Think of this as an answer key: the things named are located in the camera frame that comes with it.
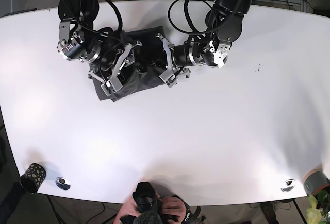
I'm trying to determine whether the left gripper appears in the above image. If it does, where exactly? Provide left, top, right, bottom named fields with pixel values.
left=170, top=40, right=229, bottom=81

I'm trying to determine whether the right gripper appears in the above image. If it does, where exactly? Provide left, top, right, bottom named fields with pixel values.
left=56, top=27, right=124, bottom=73

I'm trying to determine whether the dark grey T-shirt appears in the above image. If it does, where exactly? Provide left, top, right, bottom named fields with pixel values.
left=89, top=26, right=167, bottom=102

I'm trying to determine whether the black camera with lens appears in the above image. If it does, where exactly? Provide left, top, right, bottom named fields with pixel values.
left=132, top=182, right=177, bottom=223

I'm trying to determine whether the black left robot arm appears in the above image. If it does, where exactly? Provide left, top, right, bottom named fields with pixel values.
left=160, top=0, right=252, bottom=85

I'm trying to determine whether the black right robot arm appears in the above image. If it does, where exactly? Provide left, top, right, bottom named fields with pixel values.
left=57, top=0, right=123, bottom=71

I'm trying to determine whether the photographer right hand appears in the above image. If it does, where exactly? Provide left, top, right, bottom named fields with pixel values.
left=161, top=196, right=186, bottom=224

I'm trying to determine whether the photographer left hand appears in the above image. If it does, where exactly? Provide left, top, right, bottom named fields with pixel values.
left=113, top=197, right=140, bottom=224

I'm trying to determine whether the black cup with gold spots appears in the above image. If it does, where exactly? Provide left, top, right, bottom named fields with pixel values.
left=20, top=163, right=47, bottom=194

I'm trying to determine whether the grey plant pot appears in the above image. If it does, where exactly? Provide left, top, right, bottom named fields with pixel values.
left=302, top=169, right=329, bottom=196

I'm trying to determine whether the furry grey microphone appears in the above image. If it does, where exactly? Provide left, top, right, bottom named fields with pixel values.
left=133, top=211, right=162, bottom=224

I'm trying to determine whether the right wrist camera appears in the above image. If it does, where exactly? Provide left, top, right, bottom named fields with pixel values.
left=101, top=76, right=123, bottom=97

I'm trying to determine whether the left table cable grommet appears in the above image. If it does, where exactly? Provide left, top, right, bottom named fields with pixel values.
left=55, top=177, right=71, bottom=191

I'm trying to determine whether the table cable grommet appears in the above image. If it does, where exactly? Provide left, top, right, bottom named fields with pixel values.
left=55, top=177, right=71, bottom=191
left=280, top=179, right=295, bottom=193

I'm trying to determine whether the right table cable grommet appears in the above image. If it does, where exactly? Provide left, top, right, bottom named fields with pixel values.
left=280, top=179, right=295, bottom=193

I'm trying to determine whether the black camera strap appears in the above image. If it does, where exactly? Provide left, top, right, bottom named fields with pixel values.
left=175, top=195, right=202, bottom=224

